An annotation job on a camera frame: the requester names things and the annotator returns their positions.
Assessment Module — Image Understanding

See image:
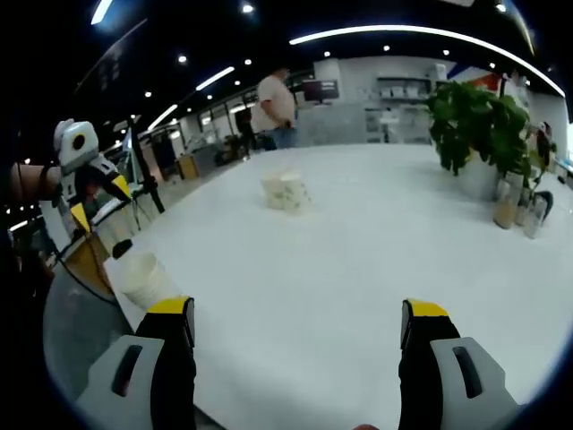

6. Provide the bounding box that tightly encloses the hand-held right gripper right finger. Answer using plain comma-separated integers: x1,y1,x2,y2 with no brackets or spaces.
398,298,523,430

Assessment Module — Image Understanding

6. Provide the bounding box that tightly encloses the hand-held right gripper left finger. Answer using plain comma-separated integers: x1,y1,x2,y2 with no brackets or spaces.
75,296,197,430

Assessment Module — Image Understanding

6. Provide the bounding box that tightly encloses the nested stack of paper cups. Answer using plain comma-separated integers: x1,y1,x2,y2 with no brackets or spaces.
118,252,183,311

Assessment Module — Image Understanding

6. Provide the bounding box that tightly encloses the pile of paper cups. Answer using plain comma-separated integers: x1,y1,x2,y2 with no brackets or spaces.
261,168,313,217

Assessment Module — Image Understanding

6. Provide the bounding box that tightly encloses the black stand pole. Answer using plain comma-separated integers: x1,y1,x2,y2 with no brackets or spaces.
126,116,166,215

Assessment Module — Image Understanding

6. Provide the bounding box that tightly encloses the small wooden cabinet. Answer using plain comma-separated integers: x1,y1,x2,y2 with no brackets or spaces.
175,153,201,181
75,232,115,299

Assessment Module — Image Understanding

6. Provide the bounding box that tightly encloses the short ceiling strip light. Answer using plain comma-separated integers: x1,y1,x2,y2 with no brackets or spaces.
195,65,236,91
146,103,179,132

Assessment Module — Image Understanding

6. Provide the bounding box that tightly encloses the black sign board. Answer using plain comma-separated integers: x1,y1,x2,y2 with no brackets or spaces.
73,17,151,98

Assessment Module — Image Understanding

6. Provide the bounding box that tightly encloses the white table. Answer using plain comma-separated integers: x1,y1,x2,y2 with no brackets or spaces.
102,142,573,430

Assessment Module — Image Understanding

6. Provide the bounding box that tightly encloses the dark display screen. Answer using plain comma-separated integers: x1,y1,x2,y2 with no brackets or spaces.
302,79,339,104

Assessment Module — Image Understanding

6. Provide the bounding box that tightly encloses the green plant in white pot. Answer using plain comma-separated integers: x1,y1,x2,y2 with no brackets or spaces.
423,79,536,202

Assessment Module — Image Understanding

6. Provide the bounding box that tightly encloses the long ceiling strip light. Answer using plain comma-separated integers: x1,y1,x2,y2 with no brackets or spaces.
289,24,566,96

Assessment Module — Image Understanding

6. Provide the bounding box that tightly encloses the white storage shelf rack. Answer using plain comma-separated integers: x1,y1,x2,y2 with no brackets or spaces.
374,74,434,105

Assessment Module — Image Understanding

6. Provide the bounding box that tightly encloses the black cable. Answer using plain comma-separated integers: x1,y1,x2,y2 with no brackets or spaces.
52,232,118,308

